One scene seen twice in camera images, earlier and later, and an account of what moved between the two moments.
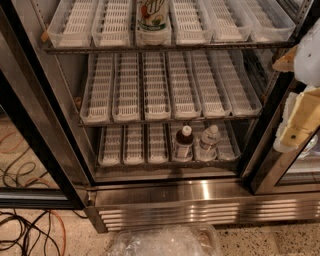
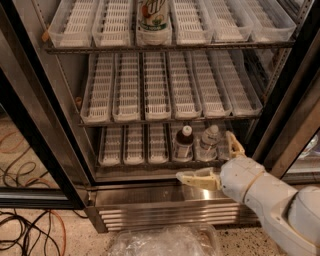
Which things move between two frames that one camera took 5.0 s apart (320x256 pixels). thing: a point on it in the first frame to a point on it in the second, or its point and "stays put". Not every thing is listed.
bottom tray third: (158, 143) stays put
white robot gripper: (309, 63) to (239, 177)
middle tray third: (156, 87) stays put
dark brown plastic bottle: (184, 144) stays put
